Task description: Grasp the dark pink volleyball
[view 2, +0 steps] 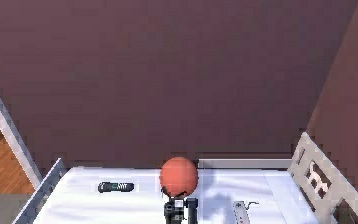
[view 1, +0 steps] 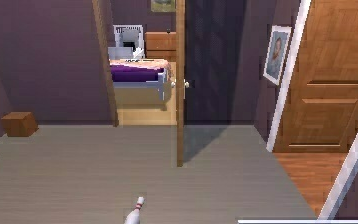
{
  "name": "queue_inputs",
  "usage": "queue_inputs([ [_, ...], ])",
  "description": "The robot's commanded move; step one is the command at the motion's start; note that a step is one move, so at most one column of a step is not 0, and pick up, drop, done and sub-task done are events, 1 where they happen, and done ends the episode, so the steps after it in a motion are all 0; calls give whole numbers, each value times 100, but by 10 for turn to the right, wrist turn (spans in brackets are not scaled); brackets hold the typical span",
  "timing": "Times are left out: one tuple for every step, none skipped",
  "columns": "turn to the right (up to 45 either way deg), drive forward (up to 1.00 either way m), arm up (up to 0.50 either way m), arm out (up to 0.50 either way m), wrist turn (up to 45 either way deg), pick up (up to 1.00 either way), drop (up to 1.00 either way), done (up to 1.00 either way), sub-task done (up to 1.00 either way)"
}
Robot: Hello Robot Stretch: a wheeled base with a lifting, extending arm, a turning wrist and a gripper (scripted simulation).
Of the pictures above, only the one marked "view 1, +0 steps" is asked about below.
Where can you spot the white bed with purple cover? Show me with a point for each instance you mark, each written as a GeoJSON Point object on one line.
{"type": "Point", "coordinates": [138, 75]}

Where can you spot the brown cardboard box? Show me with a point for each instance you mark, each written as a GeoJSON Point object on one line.
{"type": "Point", "coordinates": [18, 124]}

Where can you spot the round white door knob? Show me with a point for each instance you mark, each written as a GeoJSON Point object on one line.
{"type": "Point", "coordinates": [186, 84]}

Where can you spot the brown wooden chest of drawers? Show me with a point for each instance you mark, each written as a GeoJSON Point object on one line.
{"type": "Point", "coordinates": [160, 45]}

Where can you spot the white framed portrait picture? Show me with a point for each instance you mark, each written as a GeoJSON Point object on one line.
{"type": "Point", "coordinates": [276, 55]}

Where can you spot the brown panelled room door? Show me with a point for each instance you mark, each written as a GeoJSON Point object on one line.
{"type": "Point", "coordinates": [327, 80]}

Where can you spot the white slatted chair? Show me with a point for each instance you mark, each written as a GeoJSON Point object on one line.
{"type": "Point", "coordinates": [128, 41]}

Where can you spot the white bowling pin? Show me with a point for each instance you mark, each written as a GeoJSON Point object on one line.
{"type": "Point", "coordinates": [135, 213]}

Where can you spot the open brown room door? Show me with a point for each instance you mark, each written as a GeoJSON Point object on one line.
{"type": "Point", "coordinates": [180, 83]}

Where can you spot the green framed wall picture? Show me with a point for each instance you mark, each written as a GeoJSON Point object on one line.
{"type": "Point", "coordinates": [163, 5]}

